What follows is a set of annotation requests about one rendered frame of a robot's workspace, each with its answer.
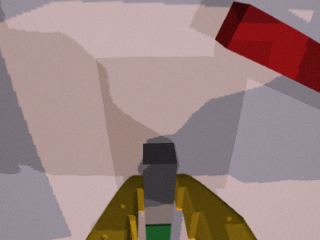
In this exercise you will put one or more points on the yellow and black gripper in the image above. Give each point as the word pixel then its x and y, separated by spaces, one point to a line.
pixel 206 216

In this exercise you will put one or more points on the green rod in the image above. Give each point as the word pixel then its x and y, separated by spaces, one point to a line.
pixel 158 231

